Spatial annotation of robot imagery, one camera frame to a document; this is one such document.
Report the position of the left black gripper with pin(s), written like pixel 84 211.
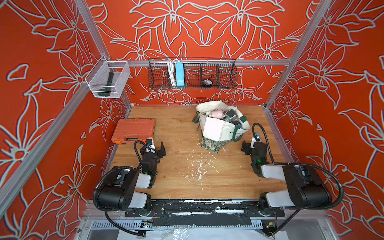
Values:
pixel 162 150

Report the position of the clear acrylic wall bin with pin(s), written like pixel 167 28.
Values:
pixel 107 79

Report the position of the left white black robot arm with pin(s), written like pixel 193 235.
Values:
pixel 116 191

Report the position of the cream tote bag green handles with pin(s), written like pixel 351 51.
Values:
pixel 217 133

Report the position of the light blue box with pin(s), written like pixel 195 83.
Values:
pixel 180 77

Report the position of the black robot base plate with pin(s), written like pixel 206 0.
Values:
pixel 207 213

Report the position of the grey clear pencil sharpener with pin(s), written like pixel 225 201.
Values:
pixel 230 115

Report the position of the black wire wall basket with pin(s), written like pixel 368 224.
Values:
pixel 222 72

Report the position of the dark green flashlight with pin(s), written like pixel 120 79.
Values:
pixel 106 91

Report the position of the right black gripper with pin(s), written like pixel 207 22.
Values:
pixel 252 149

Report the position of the pink pencil sharpener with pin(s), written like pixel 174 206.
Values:
pixel 217 114

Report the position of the small black device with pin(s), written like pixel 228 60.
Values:
pixel 207 83

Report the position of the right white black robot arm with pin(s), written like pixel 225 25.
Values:
pixel 305 188

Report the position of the orange plastic tool case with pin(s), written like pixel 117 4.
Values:
pixel 131 130

